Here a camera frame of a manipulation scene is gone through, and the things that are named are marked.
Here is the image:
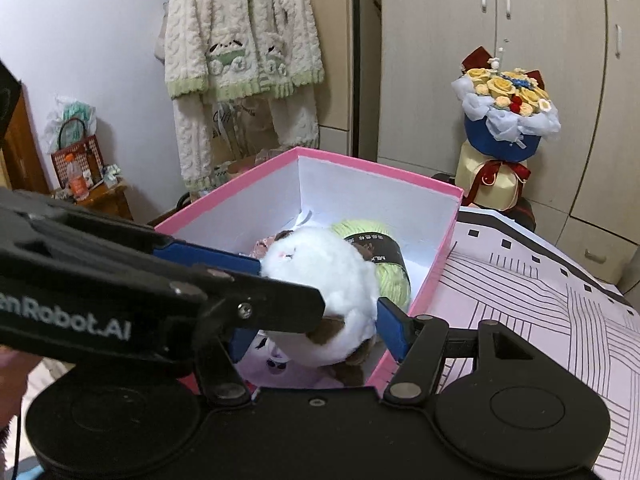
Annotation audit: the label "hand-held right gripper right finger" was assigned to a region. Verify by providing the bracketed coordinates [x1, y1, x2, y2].
[376, 297, 566, 405]

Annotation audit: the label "checkered woven basket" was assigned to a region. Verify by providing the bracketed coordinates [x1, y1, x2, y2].
[51, 117, 106, 196]

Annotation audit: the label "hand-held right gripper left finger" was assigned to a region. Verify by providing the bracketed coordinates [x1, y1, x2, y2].
[192, 329, 258, 407]

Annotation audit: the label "green yarn ball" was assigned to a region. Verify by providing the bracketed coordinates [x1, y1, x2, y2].
[332, 217, 413, 306]

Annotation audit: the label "beige wardrobe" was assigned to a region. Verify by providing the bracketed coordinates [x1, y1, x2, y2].
[300, 0, 640, 286]

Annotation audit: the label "brown wooden board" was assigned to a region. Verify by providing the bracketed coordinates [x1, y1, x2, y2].
[0, 87, 51, 196]

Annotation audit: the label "yellow flower bouquet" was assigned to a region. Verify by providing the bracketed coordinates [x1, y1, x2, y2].
[451, 46, 562, 211]

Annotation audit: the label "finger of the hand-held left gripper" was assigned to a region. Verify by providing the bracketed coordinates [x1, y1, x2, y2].
[15, 190, 262, 278]
[150, 260, 327, 335]

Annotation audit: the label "white brown plush toy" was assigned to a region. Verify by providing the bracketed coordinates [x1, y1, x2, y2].
[260, 225, 381, 386]

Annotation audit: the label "cream gift bag red ribbon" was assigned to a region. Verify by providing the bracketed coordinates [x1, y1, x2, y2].
[431, 172, 538, 233]

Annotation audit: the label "pink cardboard box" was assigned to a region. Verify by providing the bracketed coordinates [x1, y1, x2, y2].
[152, 146, 465, 391]

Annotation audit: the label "striped tablecloth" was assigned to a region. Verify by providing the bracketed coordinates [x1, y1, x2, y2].
[425, 205, 640, 480]

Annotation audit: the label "cream fluffy pajama pants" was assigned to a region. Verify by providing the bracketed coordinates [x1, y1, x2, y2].
[172, 85, 321, 196]

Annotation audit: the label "person's left hand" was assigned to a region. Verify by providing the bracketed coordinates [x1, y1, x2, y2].
[0, 350, 31, 411]

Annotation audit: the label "wooden cabinet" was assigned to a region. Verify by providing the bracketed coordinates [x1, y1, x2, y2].
[50, 185, 133, 223]

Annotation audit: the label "orange drink bottle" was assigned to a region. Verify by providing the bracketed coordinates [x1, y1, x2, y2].
[65, 154, 91, 202]

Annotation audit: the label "white plastic bag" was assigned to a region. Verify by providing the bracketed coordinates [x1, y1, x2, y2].
[44, 95, 98, 153]

